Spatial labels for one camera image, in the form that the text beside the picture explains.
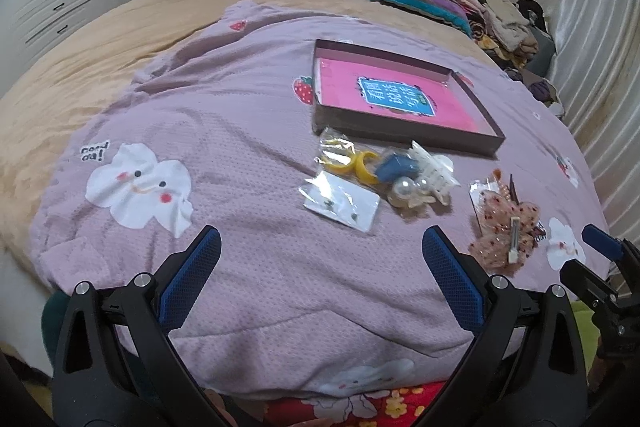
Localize white hair claw clip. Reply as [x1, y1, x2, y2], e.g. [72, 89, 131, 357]
[409, 141, 460, 206]

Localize pearl hair claw clip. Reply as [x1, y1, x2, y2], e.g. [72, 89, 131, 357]
[387, 176, 436, 209]

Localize small blue jewelry box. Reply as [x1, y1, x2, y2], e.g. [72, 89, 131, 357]
[374, 150, 420, 183]

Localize stud earrings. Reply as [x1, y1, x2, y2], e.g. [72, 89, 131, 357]
[298, 170, 381, 233]

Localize yellow hoop earrings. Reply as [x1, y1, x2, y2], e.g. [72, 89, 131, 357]
[316, 128, 381, 186]

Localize dark red hair clip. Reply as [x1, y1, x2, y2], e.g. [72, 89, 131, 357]
[508, 174, 520, 205]

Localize white striped curtain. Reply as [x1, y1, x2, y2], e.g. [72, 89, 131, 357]
[550, 0, 639, 242]

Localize pile of folded clothes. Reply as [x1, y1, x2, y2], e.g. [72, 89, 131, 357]
[452, 0, 565, 118]

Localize purple cartoon print blanket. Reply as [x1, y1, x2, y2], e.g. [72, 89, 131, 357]
[30, 1, 608, 399]

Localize brown cardboard tray box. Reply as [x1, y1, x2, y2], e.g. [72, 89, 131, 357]
[312, 39, 506, 157]

